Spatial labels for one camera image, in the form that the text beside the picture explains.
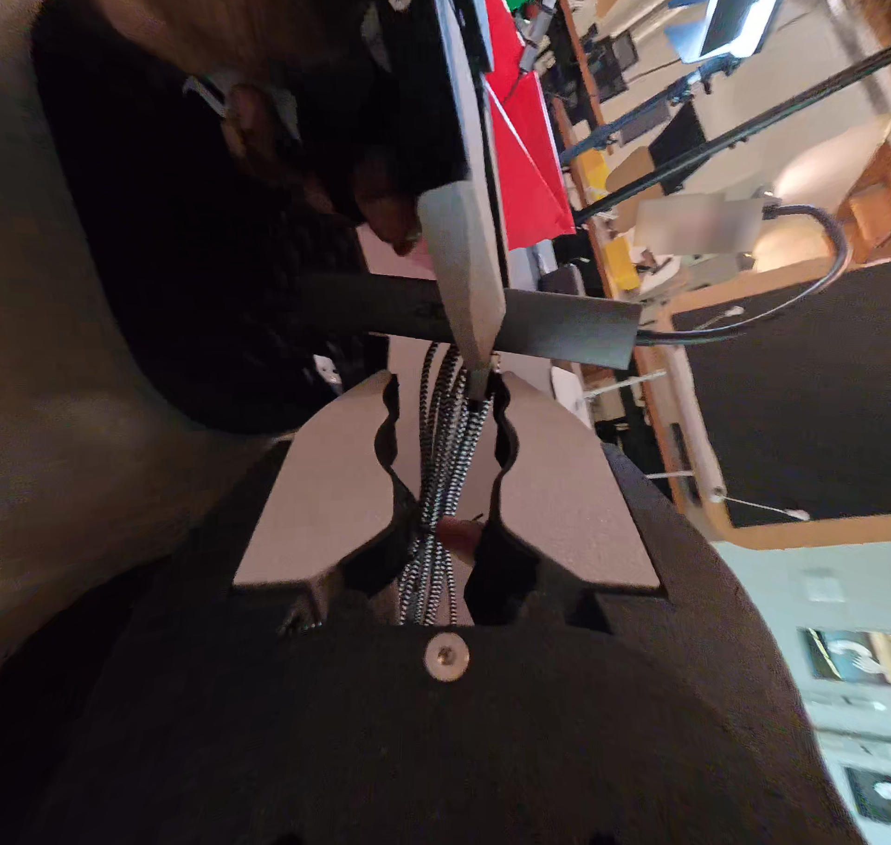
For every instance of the tan chair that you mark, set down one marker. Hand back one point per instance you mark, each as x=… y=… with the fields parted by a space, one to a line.
x=630 y=176

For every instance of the white panel stand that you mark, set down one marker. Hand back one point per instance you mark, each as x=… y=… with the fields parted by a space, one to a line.
x=703 y=441

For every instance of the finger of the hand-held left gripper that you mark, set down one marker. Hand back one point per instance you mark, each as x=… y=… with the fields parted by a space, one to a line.
x=498 y=197
x=466 y=267

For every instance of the black light stand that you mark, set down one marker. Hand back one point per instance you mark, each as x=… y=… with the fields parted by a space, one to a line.
x=626 y=124

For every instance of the black floor lamp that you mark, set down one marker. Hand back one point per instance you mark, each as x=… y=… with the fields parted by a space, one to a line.
x=731 y=138

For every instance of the grey usb hub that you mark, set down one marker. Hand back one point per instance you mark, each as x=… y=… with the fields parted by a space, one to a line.
x=571 y=329

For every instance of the black panel with wooden edge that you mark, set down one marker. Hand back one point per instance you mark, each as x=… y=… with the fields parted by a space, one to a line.
x=800 y=399

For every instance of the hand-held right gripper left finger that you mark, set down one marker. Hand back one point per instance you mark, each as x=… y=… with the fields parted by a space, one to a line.
x=327 y=504

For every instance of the person's right hand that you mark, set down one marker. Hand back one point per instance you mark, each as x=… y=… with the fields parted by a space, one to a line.
x=459 y=535

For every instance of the black padded wrist rest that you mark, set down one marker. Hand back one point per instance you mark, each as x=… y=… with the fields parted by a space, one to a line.
x=174 y=267

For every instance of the grey box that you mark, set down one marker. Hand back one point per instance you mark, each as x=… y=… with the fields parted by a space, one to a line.
x=562 y=281

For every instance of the person's light clothing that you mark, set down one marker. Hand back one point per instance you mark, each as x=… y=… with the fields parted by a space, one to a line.
x=62 y=406

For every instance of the person's left hand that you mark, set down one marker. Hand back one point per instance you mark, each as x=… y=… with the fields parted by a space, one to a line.
x=209 y=2

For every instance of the studio light panel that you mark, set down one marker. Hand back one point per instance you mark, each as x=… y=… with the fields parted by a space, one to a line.
x=738 y=2

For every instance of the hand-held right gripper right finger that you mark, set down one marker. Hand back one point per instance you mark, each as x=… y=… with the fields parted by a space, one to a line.
x=571 y=511

